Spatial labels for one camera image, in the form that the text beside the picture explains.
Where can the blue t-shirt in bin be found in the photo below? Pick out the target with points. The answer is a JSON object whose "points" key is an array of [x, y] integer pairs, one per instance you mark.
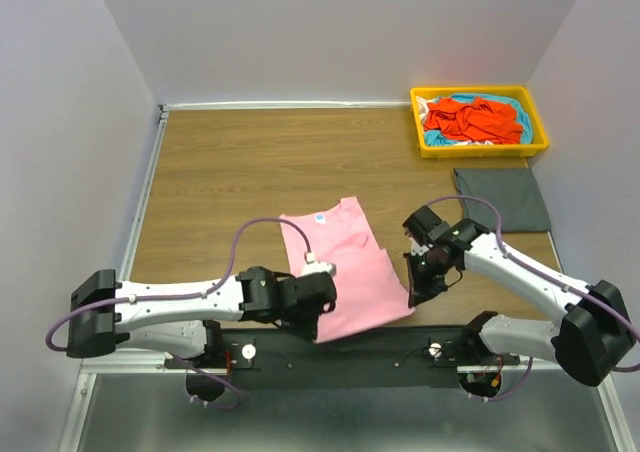
{"points": [[525, 122]]}

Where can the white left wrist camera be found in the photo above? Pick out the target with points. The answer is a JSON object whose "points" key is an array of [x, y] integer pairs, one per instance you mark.
{"points": [[312, 265]]}

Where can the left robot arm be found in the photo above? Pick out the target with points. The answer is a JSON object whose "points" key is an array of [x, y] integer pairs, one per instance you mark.
{"points": [[107, 315]]}

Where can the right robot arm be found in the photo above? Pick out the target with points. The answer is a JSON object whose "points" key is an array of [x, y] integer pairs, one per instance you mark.
{"points": [[587, 330]]}

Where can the orange t-shirt in bin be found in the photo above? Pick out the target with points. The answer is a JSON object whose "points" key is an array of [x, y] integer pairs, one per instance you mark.
{"points": [[470, 119]]}

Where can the folded dark grey t-shirt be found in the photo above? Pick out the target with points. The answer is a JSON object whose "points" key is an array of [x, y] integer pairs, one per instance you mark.
{"points": [[514, 192]]}

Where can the pink t-shirt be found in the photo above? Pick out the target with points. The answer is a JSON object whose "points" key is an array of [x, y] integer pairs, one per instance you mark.
{"points": [[369, 293]]}

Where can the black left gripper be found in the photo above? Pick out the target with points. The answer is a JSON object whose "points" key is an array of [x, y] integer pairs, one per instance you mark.
{"points": [[308, 328]]}

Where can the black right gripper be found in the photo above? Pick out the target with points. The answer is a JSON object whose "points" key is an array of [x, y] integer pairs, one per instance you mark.
{"points": [[419, 289]]}

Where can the white cloth in bin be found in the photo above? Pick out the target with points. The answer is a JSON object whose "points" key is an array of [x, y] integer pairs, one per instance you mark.
{"points": [[423, 109]]}

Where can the yellow plastic bin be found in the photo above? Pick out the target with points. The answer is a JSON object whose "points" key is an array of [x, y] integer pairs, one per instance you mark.
{"points": [[539, 143]]}

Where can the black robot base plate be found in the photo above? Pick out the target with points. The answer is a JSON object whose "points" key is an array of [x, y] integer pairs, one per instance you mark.
{"points": [[262, 359]]}

